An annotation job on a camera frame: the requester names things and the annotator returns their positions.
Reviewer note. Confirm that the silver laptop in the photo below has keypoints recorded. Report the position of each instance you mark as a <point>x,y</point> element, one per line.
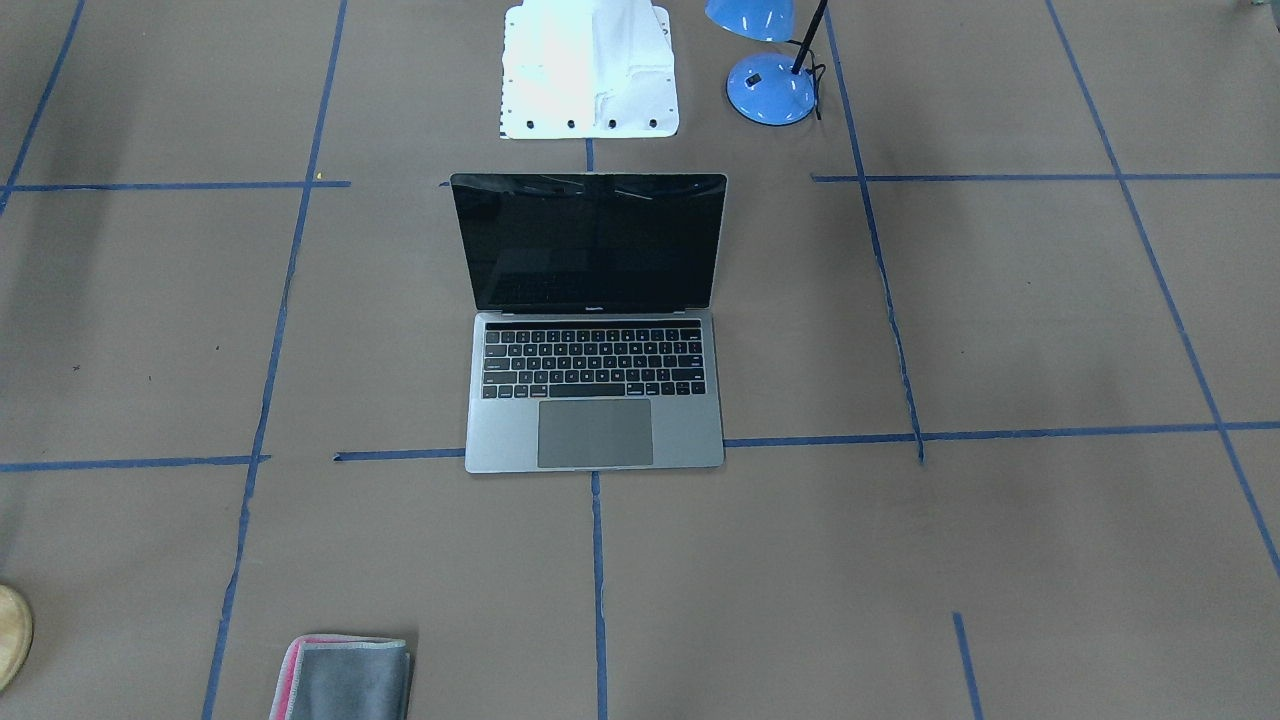
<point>594,346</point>

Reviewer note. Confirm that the blue desk lamp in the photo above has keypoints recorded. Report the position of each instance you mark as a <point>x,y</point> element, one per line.
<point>772,89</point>

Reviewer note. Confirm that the grey and pink folded cloth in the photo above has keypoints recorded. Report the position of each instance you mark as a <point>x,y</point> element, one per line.
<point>335,676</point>

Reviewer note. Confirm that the round wooden stand base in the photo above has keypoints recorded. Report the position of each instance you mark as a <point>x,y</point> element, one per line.
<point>17,633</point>

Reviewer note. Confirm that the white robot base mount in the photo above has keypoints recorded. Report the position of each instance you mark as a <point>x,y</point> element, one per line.
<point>588,69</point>

